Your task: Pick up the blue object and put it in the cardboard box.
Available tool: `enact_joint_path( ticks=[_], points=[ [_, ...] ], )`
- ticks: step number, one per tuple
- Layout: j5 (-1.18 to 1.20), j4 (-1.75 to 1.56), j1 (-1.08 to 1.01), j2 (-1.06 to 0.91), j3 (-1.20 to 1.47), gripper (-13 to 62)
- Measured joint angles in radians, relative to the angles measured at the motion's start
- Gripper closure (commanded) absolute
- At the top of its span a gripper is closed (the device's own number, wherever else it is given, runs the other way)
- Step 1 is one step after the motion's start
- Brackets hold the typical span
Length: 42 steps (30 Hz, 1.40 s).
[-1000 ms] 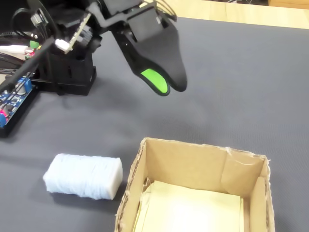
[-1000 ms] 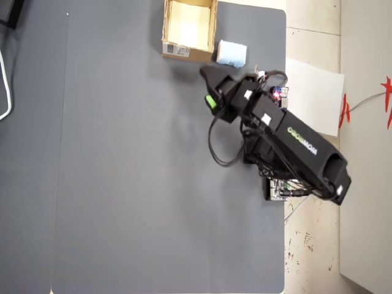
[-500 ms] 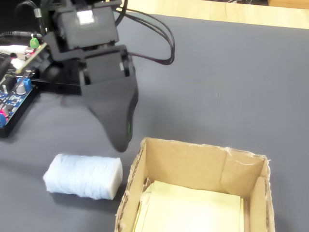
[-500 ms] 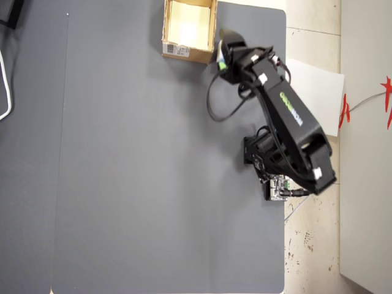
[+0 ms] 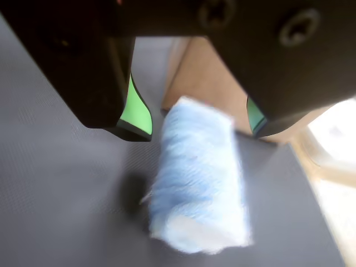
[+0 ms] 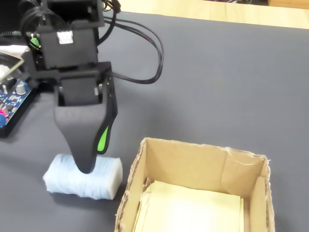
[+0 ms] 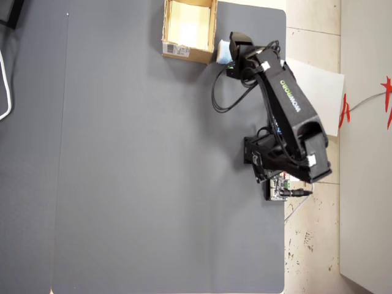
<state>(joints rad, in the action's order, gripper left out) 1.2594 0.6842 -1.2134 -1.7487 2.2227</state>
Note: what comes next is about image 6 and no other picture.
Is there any pale yellow paper sheet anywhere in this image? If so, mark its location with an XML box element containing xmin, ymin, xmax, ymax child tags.
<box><xmin>133</xmin><ymin>180</ymin><xmax>245</xmax><ymax>232</ymax></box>

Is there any open cardboard box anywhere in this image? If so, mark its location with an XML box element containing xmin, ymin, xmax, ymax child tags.
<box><xmin>113</xmin><ymin>137</ymin><xmax>276</xmax><ymax>232</ymax></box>

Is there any light blue foam block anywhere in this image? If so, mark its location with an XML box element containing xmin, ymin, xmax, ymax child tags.
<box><xmin>42</xmin><ymin>154</ymin><xmax>123</xmax><ymax>201</ymax></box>

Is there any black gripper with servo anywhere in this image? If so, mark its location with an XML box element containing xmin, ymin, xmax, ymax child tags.
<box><xmin>31</xmin><ymin>61</ymin><xmax>118</xmax><ymax>174</ymax></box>

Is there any thin black servo cable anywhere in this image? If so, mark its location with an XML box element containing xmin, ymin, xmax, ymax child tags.
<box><xmin>103</xmin><ymin>21</ymin><xmax>162</xmax><ymax>82</ymax></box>
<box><xmin>103</xmin><ymin>15</ymin><xmax>166</xmax><ymax>85</ymax></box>

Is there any dark grey textured mat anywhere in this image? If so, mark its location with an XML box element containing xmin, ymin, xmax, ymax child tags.
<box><xmin>0</xmin><ymin>11</ymin><xmax>309</xmax><ymax>232</ymax></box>

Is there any black barrel power plug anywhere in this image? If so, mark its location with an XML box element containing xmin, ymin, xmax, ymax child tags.
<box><xmin>0</xmin><ymin>29</ymin><xmax>24</xmax><ymax>38</ymax></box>

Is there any controller board with green terminal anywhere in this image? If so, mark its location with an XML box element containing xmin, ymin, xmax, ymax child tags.
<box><xmin>24</xmin><ymin>31</ymin><xmax>46</xmax><ymax>71</ymax></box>

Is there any white paper sheet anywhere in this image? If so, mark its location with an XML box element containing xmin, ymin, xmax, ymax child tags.
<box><xmin>0</xmin><ymin>44</ymin><xmax>31</xmax><ymax>58</ymax></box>

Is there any blue circuit board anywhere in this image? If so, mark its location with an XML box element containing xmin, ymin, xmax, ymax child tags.
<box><xmin>0</xmin><ymin>77</ymin><xmax>41</xmax><ymax>139</ymax></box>

